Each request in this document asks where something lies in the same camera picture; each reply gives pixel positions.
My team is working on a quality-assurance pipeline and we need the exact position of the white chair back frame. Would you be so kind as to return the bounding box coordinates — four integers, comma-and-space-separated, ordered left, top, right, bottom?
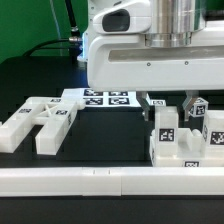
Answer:
0, 97, 85, 155

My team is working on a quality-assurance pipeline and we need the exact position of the white front rail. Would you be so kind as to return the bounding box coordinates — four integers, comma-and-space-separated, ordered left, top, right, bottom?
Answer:
0, 167, 224, 197

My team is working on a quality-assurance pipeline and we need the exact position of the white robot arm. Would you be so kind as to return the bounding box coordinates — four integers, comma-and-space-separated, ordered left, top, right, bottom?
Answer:
79, 0, 224, 111

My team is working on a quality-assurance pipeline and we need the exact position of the black hanging cable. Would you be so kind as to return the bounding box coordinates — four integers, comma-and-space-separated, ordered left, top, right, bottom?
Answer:
64, 0, 80, 38

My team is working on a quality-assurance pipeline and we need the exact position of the black cable on table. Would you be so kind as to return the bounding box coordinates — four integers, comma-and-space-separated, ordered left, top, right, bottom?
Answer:
22, 37, 83, 57

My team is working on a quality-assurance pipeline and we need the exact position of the white chair seat part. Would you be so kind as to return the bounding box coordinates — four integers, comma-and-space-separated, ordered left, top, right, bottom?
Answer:
149, 128, 224, 167

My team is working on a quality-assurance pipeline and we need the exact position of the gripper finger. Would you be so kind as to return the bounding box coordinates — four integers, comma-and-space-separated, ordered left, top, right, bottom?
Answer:
136, 91, 150, 121
182, 90, 199, 121

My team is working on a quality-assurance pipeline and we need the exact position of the white marker base plate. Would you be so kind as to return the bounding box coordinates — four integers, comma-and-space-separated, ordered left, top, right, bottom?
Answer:
60, 87, 144, 108

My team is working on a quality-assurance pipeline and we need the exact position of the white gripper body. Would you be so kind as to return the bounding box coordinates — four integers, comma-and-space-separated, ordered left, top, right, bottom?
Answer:
87, 31, 224, 91

